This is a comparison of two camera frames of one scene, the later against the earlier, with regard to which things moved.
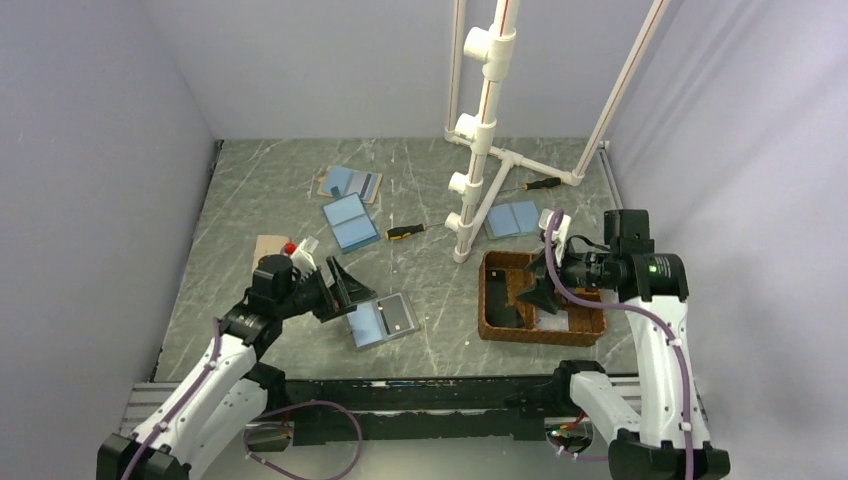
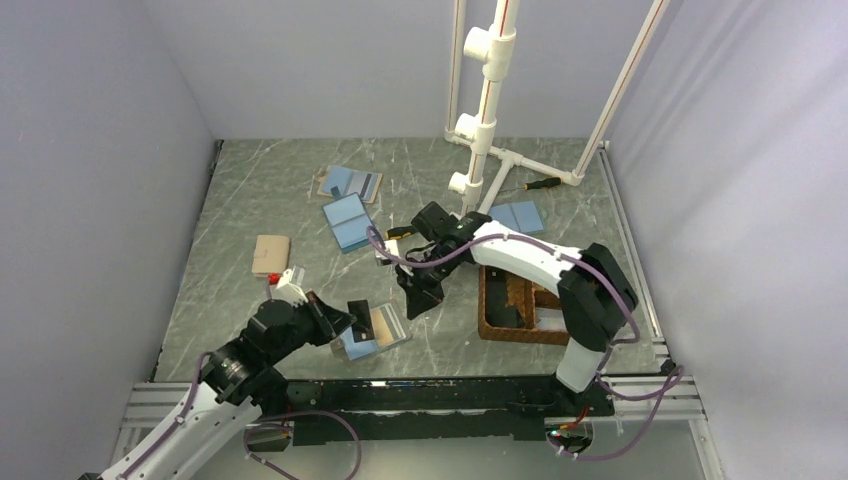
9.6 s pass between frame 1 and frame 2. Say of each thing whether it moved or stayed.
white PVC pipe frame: stayed
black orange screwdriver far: stayed
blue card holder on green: stayed
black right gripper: moved
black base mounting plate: stayed
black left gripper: moved
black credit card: moved
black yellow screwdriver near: stayed
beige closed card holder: stayed
